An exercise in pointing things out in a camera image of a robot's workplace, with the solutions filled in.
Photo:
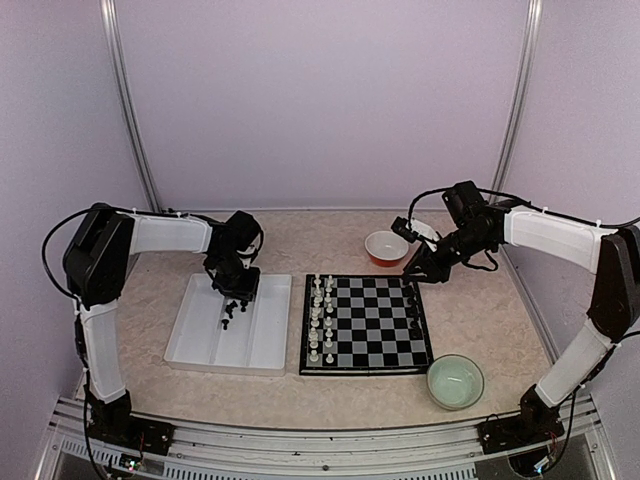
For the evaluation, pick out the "front aluminium rail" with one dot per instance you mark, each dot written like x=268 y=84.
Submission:
x=200 y=450

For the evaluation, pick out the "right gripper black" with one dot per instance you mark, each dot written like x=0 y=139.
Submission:
x=436 y=270

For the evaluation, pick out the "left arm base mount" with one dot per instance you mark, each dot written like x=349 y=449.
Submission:
x=131 y=432

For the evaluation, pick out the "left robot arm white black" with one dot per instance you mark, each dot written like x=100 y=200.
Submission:
x=95 y=264

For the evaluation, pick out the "black white chessboard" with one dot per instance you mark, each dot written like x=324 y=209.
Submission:
x=372 y=336

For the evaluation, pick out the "black chess pieces heap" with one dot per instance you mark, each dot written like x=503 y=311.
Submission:
x=234 y=305

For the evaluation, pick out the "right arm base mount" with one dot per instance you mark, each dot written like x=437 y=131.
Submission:
x=499 y=434

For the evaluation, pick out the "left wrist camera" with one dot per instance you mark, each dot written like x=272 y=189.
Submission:
x=245 y=236

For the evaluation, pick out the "left aluminium frame post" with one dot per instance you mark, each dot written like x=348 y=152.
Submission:
x=109 y=17

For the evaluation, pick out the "green glass bowl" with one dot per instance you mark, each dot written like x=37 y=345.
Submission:
x=455 y=382

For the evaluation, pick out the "aluminium frame post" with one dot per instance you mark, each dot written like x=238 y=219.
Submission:
x=109 y=17
x=518 y=101

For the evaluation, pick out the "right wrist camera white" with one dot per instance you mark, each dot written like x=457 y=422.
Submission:
x=414 y=230

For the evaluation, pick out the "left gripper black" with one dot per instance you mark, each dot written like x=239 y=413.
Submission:
x=247 y=291

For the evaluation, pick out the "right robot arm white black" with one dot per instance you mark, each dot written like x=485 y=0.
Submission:
x=580 y=278

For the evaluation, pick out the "red white bowl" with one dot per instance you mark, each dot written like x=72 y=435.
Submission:
x=385 y=248

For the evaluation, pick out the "white plastic compartment tray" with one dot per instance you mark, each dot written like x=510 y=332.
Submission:
x=215 y=334

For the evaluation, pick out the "right aluminium frame post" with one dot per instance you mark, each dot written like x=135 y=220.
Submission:
x=518 y=101

